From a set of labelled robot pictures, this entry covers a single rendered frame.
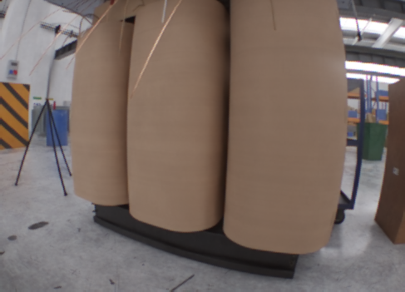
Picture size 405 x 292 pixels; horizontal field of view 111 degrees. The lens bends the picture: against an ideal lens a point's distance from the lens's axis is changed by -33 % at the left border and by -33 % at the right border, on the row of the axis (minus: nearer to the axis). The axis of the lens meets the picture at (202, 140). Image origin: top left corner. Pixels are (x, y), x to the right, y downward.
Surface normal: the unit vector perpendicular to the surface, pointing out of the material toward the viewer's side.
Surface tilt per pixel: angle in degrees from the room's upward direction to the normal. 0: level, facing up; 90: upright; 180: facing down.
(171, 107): 90
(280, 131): 90
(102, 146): 90
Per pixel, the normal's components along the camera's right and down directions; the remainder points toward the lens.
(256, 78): -0.60, 0.04
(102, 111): 0.15, 0.08
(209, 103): 0.59, 0.08
